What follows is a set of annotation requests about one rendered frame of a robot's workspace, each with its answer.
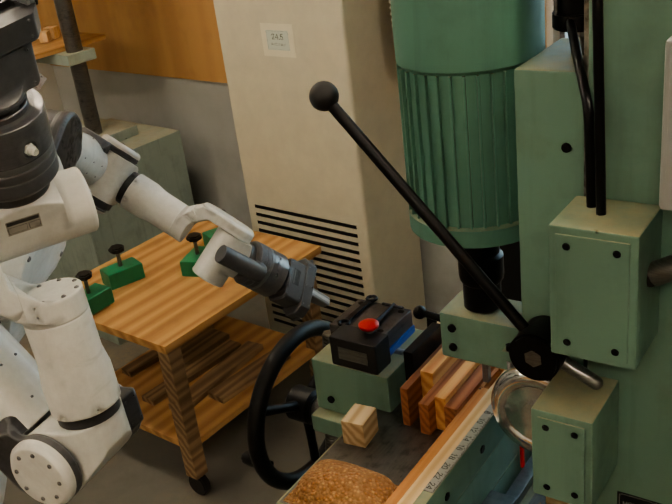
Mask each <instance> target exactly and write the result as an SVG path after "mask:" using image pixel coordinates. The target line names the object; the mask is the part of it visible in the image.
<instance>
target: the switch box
mask: <svg viewBox="0 0 672 504"><path fill-rule="evenodd" d="M659 207H660V209H663V210H671V211H672V36H671V37H670V38H669V39H668V40H667V41H666V45H665V69H664V94H663V119H662V143H661V168H660V193H659Z"/></svg>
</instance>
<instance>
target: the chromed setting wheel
mask: <svg viewBox="0 0 672 504"><path fill-rule="evenodd" d="M551 380H552V378H551V379H549V380H545V381H536V380H532V379H530V378H527V377H526V376H524V375H522V374H521V373H520V372H519V371H518V370H517V369H516V368H515V367H513V368H511V369H509V370H507V371H505V372H504V373H503V374H501V376H500V377H499V378H498V379H497V381H496V382H495V385H494V387H493V390H492V394H491V405H492V410H493V413H494V416H495V418H496V420H497V422H498V424H499V426H500V427H501V429H502V430H503V431H504V432H505V434H506V435H507V436H508V437H509V438H510V439H511V440H512V441H514V442H515V443H516V444H518V445H519V446H521V447H522V448H524V449H526V450H528V451H530V452H532V424H531V408H532V406H533V405H534V403H535V402H536V401H537V399H538V398H539V396H540V395H541V394H542V392H543V391H544V390H545V388H546V387H547V385H548V384H549V383H550V381H551Z"/></svg>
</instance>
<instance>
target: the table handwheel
mask: <svg viewBox="0 0 672 504"><path fill-rule="evenodd" d="M330 323H331V322H329V321H326V320H320V319H315V320H309V321H305V322H303V323H301V324H299V325H297V326H295V327H294V328H292V329H291V330H290V331H288V332H287V333H286V334H285V335H284V336H283V337H282V338H281V339H280V340H279V341H278V343H277V344H276V345H275V346H274V348H273V349H272V351H271V352H270V354H269V355H268V357H267V359H266V360H265V362H264V364H263V366H262V368H261V370H260V373H259V375H258V377H257V380H256V383H255V386H254V389H253V392H252V396H251V400H250V405H249V411H248V418H247V444H248V450H249V455H250V458H251V461H252V464H253V467H254V469H255V471H256V472H257V474H258V475H259V477H260V478H261V479H262V480H263V481H264V482H265V483H266V484H267V485H269V486H271V487H273V488H275V489H279V490H289V489H290V488H291V487H292V486H293V485H294V484H295V483H296V482H297V481H298V480H299V479H300V477H301V476H302V475H303V474H304V473H305V472H306V471H307V470H308V469H309V468H310V467H311V466H312V465H313V464H314V463H315V462H316V461H317V460H318V459H319V458H320V457H321V456H322V455H323V454H324V453H325V450H326V449H325V439H324V441H323V442H322V444H321V446H320V447H319V449H318V444H317V440H316V434H315V430H314V429H313V423H312V417H311V415H312V414H313V413H314V412H315V411H316V410H317V409H318V408H319V405H318V399H317V393H316V386H315V380H314V374H313V376H312V378H311V380H310V382H309V384H308V386H305V385H301V384H297V385H295V386H294V387H293V388H292V389H291V390H290V391H289V392H288V394H287V396H286V399H285V403H281V404H275V405H268V401H269V398H270V394H271V391H272V388H273V385H274V383H275V380H276V378H277V376H278V374H279V372H280V370H281V368H282V366H283V364H284V363H285V361H286V360H287V358H288V357H289V356H290V354H291V353H292V352H293V351H294V350H295V349H296V348H297V347H298V346H299V345H300V344H301V343H302V342H303V341H305V340H307V339H309V338H311V337H314V336H322V333H323V332H324V331H325V330H330ZM281 413H286V415H287V417H288V418H290V419H293V420H296V421H299V422H302V423H303V424H304V428H305V432H306V437H307V441H308V447H309V453H310V458H311V459H310V460H309V461H308V462H307V463H306V464H305V465H304V466H302V467H301V468H299V469H298V470H296V471H294V472H290V473H283V472H280V471H278V470H277V469H276V468H275V467H274V466H273V465H272V463H271V461H270V459H269V456H268V453H267V449H266V443H265V418H266V416H271V415H275V414H281Z"/></svg>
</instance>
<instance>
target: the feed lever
mask: <svg viewBox="0 0 672 504"><path fill-rule="evenodd" d="M309 100H310V103H311V105H312V106H313V107H314V108H315V109H317V110H319V111H324V112H325V111H329V112H330V113H331V114H332V115H333V117H334V118H335V119H336V120H337V121H338V122H339V124H340V125H341V126H342V127H343V128H344V129H345V130H346V132H347V133H348V134H349V135H350V136H351V137H352V139H353V140H354V141H355V142H356V143H357V144H358V146H359V147H360V148H361V149H362V150H363V151H364V152H365V154H366V155H367V156H368V157H369V158H370V159H371V161H372V162H373V163H374V164H375V165H376V166H377V168H378V169H379V170H380V171H381V172H382V173H383V174H384V176H385V177H386V178H387V179H388V180H389V181H390V183H391V184H392V185H393V186H394V187H395V188H396V190H397V191H398V192H399V193H400V194H401V195H402V196H403V198H404V199H405V200H406V201H407V202H408V203H409V205H410V206H411V207H412V208H413V209H414V210H415V212H416V213H417V214H418V215H419V216H420V217H421V218H422V220H423V221H424V222H425V223H426V224H427V225H428V227H429V228H430V229H431V230H432V231H433V232H434V234H435V235H436V236H437V237H438V238H439V239H440V240H441V242H442V243H443V244H444V245H445V246H446V247H447V249H448V250H449V251H450V252H451V253H452V254H453V256H454V257H455V258H456V259H457V260H458V261H459V262H460V264H461V265H462V266H463V267H464V268H465V269H466V271H467V272H468V273H469V274H470V275H471V276H472V278H473V279H474V280H475V281H476V282H477V283H478V284H479V286H480V287H481V288H482V289H483V290H484V291H485V293H486V294H487V295H488V296H489V297H490V298H491V300H492V301H493V302H494V303H495V304H496V305H497V306H498V308H499V309H500V310H501V311H502V312H503V313H504V315H505V316H506V317H507V318H508V319H509V320H510V322H511V323H512V324H513V325H514V326H515V327H516V328H517V330H518V331H519V333H518V334H517V336H516V337H515V338H514V339H513V340H512V342H511V344H510V346H509V356H510V360H511V362H512V364H513V365H514V367H515V368H516V369H517V370H518V371H519V372H520V373H521V374H522V375H524V376H526V377H527V378H530V379H532V380H536V381H545V380H549V379H551V378H553V377H554V376H555V375H556V374H557V373H558V371H559V370H560V368H561V369H562V370H564V371H565V372H567V373H568V374H570V375H572V376H573V377H575V378H576V379H578V380H579V381H581V382H582V383H584V384H586V385H587V386H589V387H590V388H592V389H594V390H598V389H600V388H601V387H602V386H603V380H602V378H601V377H600V376H598V375H597V374H595V373H594V372H592V371H590V370H589V369H587V368H586V367H584V366H582V365H581V364H579V363H578V362H576V361H575V360H573V359H571V358H570V357H569V356H567V355H562V354H557V353H553V352H551V326H550V316H546V315H541V316H536V317H533V318H532V319H530V320H529V321H528V322H527V321H526V320H525V319H524V318H523V316H522V315H521V314H520V313H519V312H518V311H517V310H516V308H515V307H514V306H513V305H512V304H511V303H510V301H509V300H508V299H507V298H506V297H505V296H504V294H503V293H502V292H501V291H500V290H499V289H498V288H497V286H496V285H495V284H494V283H493V282H492V281H491V279H490V278H489V277H488V276H487V275H486V274H485V273H484V271H483V270H482V269H481V268H480V267H479V266H478V264H477V263H476V262H475V261H474V260H473V259H472V257H471V256H470V255H469V254H468V253H467V252H466V251H465V249H464V248H463V247H462V246H461V245H460V244H459V242H458V241H457V240H456V239H455V238H454V237H453V236H452V234H451V233H450V232H449V231H448V230H447V229H446V227H445V226H444V225H443V224H442V223H441V222H440V220H439V219H438V218H437V217H436V216H435V215H434V214H433V212H432V211H431V210H430V209H429V208H428V207H427V205H426V204H425V203H424V202H423V201H422V200H421V199H420V197H419V196H418V195H417V194H416V193H415V192H414V190H413V189H412V188H411V187H410V186H409V185H408V183H407V182H406V181H405V180H404V179H403V178H402V177H401V175H400V174H399V173H398V172H397V171H396V170H395V168H394V167H393V166H392V165H391V164H390V163H389V162H388V160H387V159H386V158H385V157H384V156H383V155H382V153H381V152H380V151H379V150H378V149H377V148H376V146H375V145H374V144H373V143H372V142H371V141H370V140H369V138H368V137H367V136H366V135H365V134H364V133H363V131H362V130H361V129H360V128H359V127H358V126H357V125H356V123H355V122H354V121H353V120H352V119H351V118H350V116H349V115H348V114H347V113H346V112H345V111H344V109H343V108H342V107H341V106H340V105H339V104H338V100H339V92H338V89H337V88H336V86H335V85H334V84H332V83H331V82H328V81H319V82H317V83H315V84H314V85H313V86H312V88H311V89H310V92H309Z"/></svg>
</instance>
